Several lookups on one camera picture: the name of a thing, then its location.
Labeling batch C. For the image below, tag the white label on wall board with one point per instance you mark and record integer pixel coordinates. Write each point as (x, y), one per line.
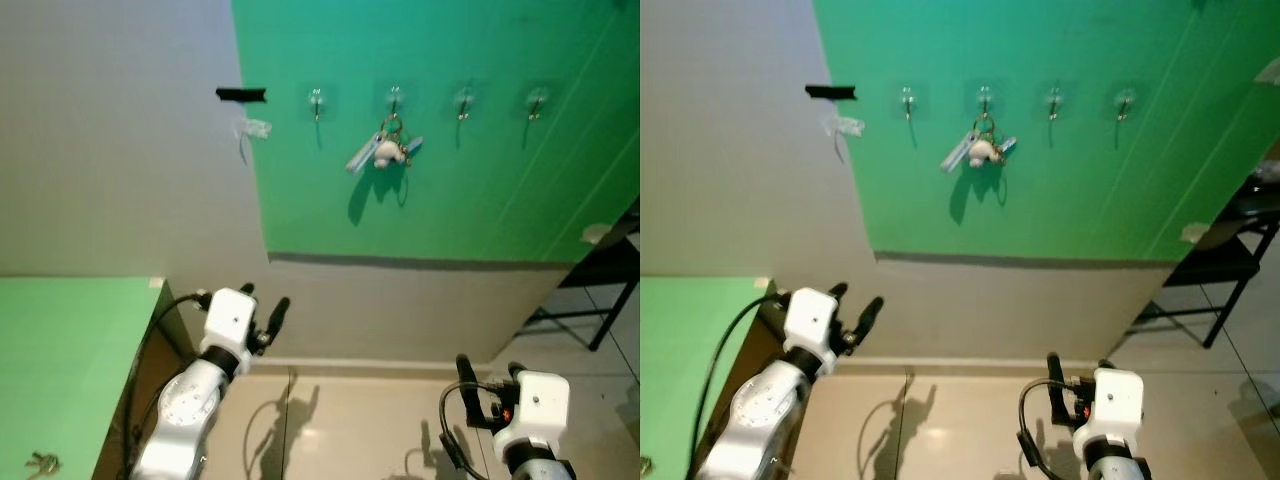
(1193, 233)
(596, 234)

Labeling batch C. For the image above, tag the clear crumpled plastic tape piece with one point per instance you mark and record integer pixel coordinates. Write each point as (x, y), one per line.
(845, 126)
(252, 128)

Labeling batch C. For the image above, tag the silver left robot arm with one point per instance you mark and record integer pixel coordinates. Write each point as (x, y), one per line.
(760, 415)
(185, 412)

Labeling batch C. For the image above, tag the green corrugated wall board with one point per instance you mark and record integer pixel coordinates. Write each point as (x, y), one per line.
(480, 200)
(1080, 200)

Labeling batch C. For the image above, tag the key bunch with plush toy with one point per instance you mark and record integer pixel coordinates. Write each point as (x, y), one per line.
(387, 152)
(982, 150)

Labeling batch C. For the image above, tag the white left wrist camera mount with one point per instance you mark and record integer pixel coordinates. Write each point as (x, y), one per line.
(230, 318)
(810, 318)

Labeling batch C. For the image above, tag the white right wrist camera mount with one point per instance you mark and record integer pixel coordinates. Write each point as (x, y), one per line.
(1112, 398)
(540, 400)

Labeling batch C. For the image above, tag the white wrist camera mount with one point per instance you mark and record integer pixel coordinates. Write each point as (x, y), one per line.
(540, 400)
(1112, 398)
(230, 318)
(810, 318)

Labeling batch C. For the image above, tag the black metal chair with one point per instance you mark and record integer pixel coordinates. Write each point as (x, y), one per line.
(610, 268)
(1215, 265)

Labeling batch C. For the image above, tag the black tape strip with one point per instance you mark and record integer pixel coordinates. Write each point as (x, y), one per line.
(242, 95)
(831, 92)

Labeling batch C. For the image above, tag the green corrugated table cover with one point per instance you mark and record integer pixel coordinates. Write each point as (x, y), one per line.
(60, 380)
(670, 380)

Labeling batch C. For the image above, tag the clear adhesive wall hook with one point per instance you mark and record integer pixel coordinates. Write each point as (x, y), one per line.
(1054, 100)
(986, 96)
(537, 101)
(464, 100)
(394, 97)
(908, 98)
(316, 100)
(1125, 101)

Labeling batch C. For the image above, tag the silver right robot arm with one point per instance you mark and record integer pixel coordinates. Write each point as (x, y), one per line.
(1115, 468)
(540, 468)

